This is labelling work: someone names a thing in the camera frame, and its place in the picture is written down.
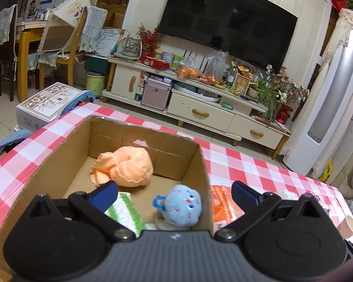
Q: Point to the bag of oranges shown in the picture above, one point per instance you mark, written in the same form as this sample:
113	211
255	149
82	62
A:
207	79
188	72

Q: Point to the white tower air conditioner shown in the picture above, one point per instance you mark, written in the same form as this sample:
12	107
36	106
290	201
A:
335	94

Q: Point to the cream scalloped chair cover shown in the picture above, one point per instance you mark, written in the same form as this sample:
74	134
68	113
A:
67	11

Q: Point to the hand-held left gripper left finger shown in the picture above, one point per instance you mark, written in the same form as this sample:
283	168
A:
104	192

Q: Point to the stack of books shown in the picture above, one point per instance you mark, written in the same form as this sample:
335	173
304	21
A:
273	123

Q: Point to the blue cloth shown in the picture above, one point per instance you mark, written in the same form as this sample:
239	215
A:
8	144
82	100

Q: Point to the green potted plant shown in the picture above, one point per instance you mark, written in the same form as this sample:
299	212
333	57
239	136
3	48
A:
264	94

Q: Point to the white printed carton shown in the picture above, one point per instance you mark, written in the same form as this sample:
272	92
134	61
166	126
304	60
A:
47	100

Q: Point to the yellow toy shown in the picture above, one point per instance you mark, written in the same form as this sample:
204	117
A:
326	171

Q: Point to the black television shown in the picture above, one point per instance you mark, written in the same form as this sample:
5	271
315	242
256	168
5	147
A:
223	20

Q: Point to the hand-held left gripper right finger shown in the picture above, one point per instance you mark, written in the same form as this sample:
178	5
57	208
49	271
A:
244	195

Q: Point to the pink checked tablecloth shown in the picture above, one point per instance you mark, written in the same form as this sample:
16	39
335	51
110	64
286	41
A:
253	167

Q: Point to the silver case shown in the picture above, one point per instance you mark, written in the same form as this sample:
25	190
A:
156	94

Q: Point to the pink white flower bouquet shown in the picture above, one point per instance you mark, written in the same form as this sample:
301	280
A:
288	85

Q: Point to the white paper sheet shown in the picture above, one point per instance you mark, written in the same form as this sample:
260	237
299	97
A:
107	41

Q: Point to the white fluffy plush cloth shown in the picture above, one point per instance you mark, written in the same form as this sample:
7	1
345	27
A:
285	194

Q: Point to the green white striped towel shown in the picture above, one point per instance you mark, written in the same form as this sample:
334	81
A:
126	214

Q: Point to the wooden picture frame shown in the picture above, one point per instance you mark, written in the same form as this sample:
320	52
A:
241	83

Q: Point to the small green box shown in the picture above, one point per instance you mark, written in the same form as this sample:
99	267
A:
226	106

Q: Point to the red berry branches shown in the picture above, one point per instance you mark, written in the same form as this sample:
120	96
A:
148	39

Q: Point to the white paper cup green leaf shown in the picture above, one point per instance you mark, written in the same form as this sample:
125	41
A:
348	227

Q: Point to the bunch of bananas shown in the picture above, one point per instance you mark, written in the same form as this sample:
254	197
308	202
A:
220	86

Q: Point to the glass kettle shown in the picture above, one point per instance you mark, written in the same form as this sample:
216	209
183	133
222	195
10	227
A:
129	47

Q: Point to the clear plastic bag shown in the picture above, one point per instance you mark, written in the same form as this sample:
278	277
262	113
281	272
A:
216	64

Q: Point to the yellow wooden dining table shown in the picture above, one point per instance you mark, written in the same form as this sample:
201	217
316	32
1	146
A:
25	41

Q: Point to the light blue plush toy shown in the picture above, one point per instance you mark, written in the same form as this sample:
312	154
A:
179	208

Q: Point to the yellow wooden chair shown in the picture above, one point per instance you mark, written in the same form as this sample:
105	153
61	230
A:
73	55

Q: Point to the red box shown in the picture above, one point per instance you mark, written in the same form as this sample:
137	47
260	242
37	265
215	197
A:
154	62

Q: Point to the orange plastic packet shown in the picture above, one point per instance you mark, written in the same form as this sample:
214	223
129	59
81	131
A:
220	208

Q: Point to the teal crochet chair cover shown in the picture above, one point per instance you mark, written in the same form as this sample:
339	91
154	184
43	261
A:
92	26

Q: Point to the dark wooden chair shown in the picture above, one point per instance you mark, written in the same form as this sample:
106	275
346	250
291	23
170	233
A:
4	55

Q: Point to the cardboard box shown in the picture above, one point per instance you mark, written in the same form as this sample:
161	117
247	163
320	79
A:
61	158

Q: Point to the cream TV cabinet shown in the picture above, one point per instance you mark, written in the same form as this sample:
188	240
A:
200	111

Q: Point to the dark green storage box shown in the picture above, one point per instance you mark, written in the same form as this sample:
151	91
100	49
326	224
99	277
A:
97	61

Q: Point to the green glass bottle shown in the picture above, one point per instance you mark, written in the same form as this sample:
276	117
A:
230	77

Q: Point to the light green trash bin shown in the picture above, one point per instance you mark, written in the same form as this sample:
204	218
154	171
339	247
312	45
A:
95	85

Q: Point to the orange knitted towel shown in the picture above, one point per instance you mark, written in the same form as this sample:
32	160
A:
129	167

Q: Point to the red vase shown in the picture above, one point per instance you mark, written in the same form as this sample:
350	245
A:
284	113

